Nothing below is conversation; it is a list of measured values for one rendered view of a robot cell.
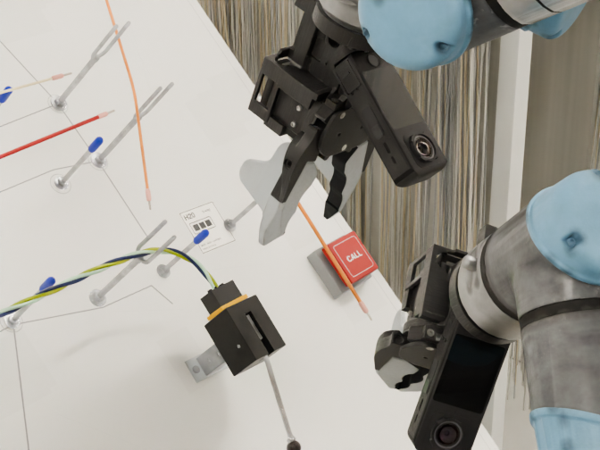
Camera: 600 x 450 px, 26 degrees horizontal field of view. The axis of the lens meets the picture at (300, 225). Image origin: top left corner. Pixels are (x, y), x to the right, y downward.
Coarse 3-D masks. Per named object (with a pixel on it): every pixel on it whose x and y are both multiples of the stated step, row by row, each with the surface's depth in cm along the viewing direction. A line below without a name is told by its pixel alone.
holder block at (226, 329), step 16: (240, 304) 121; (256, 304) 122; (224, 320) 120; (240, 320) 120; (256, 320) 121; (224, 336) 121; (240, 336) 119; (256, 336) 120; (272, 336) 121; (224, 352) 121; (240, 352) 120; (256, 352) 119; (272, 352) 121; (240, 368) 120
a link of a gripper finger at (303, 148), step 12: (300, 132) 105; (312, 132) 104; (300, 144) 104; (312, 144) 104; (288, 156) 105; (300, 156) 104; (312, 156) 105; (288, 168) 105; (300, 168) 105; (288, 180) 105; (276, 192) 107; (288, 192) 106
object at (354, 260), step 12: (336, 240) 141; (348, 240) 142; (360, 240) 143; (324, 252) 140; (336, 252) 140; (348, 252) 141; (360, 252) 142; (348, 264) 140; (360, 264) 141; (372, 264) 142; (348, 276) 139; (360, 276) 140
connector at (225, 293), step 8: (232, 280) 123; (216, 288) 121; (224, 288) 122; (232, 288) 122; (208, 296) 121; (216, 296) 121; (224, 296) 121; (232, 296) 122; (208, 304) 122; (216, 304) 121; (224, 304) 121
